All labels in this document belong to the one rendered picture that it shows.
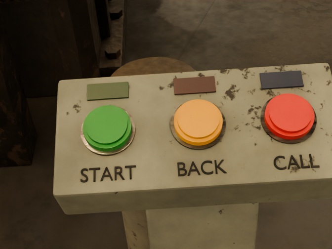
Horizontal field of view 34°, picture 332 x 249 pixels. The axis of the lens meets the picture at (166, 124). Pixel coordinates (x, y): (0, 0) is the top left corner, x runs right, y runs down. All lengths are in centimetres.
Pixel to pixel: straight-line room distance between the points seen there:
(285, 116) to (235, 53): 113
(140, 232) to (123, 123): 32
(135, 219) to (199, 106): 31
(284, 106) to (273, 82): 3
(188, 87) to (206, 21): 125
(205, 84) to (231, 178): 9
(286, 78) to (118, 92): 15
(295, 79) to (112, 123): 16
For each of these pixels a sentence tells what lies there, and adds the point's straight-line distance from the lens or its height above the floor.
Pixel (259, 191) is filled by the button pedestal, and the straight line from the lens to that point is 46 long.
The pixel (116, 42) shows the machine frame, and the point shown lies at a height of 7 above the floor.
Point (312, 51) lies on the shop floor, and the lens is 161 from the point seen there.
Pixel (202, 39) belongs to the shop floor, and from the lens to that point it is 164.
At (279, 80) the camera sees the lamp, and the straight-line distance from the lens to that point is 48.
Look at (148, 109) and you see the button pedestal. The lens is 47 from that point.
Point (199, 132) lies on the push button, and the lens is 44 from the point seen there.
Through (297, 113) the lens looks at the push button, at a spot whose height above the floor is 61.
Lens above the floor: 91
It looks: 42 degrees down
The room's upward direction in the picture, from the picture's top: 4 degrees counter-clockwise
